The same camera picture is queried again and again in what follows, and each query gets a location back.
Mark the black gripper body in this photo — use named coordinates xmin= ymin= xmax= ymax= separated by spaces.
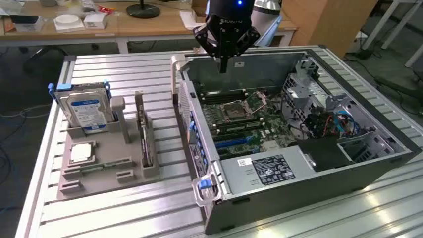
xmin=204 ymin=0 xmax=255 ymax=58

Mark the graphics card with black fan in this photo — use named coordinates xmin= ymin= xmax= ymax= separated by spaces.
xmin=135 ymin=90 xmax=156 ymax=169

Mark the white paper stack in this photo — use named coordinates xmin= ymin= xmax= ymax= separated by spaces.
xmin=179 ymin=10 xmax=208 ymax=30

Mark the wooden desk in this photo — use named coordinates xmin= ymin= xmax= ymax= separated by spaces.
xmin=0 ymin=0 xmax=297 ymax=54

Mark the black RAM slot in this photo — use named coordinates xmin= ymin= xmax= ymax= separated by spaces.
xmin=197 ymin=89 xmax=245 ymax=99
xmin=200 ymin=95 xmax=248 ymax=105

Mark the black round lamp base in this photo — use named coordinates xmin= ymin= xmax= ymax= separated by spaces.
xmin=125 ymin=0 xmax=161 ymax=19

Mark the wooden cabinet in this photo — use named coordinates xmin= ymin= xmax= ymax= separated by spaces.
xmin=280 ymin=0 xmax=379 ymax=58

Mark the socket cover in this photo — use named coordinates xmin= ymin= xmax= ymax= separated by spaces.
xmin=244 ymin=90 xmax=269 ymax=116

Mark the silver metal drive cage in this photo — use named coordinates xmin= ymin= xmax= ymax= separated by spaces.
xmin=281 ymin=59 xmax=331 ymax=117

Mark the white labelled box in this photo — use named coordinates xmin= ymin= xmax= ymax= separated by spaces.
xmin=83 ymin=13 xmax=108 ymax=30

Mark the green motherboard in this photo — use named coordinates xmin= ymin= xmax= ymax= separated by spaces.
xmin=195 ymin=86 xmax=297 ymax=159

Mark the installed RAM stick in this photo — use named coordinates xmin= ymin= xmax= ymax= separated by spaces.
xmin=213 ymin=119 xmax=265 ymax=135

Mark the white round container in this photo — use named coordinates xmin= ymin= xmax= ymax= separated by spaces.
xmin=53 ymin=14 xmax=85 ymax=33

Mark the blue expansion slot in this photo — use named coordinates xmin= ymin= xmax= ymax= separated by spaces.
xmin=213 ymin=137 xmax=253 ymax=149

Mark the hard disk with blue carrier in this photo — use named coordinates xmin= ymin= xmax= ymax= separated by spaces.
xmin=48 ymin=79 xmax=112 ymax=136

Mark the grey parts rack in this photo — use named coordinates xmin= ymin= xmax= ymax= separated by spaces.
xmin=56 ymin=90 xmax=163 ymax=200

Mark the white box with dark lid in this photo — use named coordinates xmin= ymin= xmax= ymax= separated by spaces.
xmin=8 ymin=15 xmax=45 ymax=32

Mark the grey power supply unit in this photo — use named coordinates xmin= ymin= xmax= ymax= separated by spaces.
xmin=219 ymin=145 xmax=317 ymax=195

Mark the silver CPU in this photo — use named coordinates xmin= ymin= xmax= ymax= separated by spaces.
xmin=69 ymin=143 xmax=93 ymax=163

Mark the green RAM stick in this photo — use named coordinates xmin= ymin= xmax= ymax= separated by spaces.
xmin=79 ymin=161 xmax=128 ymax=173

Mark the black open PC case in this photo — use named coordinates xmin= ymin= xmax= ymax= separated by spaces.
xmin=169 ymin=48 xmax=423 ymax=235

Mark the white table frame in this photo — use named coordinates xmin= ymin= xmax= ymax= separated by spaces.
xmin=359 ymin=0 xmax=423 ymax=67

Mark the blue wire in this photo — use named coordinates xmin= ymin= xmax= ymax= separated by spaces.
xmin=332 ymin=111 xmax=360 ymax=137

